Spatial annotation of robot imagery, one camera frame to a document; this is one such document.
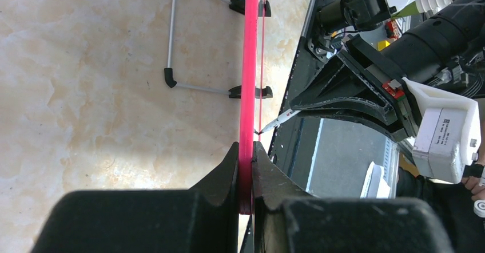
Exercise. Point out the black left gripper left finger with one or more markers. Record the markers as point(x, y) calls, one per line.
point(203, 218)

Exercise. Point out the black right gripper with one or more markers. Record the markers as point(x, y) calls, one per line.
point(362, 78)

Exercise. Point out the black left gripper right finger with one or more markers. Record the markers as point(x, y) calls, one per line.
point(288, 219)

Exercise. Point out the white whiteboard marker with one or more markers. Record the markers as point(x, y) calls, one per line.
point(282, 118)

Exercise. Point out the red framed whiteboard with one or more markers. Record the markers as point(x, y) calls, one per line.
point(247, 112)

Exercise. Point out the white paper cup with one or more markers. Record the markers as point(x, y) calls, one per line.
point(375, 186)

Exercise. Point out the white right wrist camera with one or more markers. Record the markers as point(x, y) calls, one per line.
point(449, 134)

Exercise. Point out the grey wire whiteboard stand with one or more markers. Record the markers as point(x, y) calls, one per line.
point(204, 39)

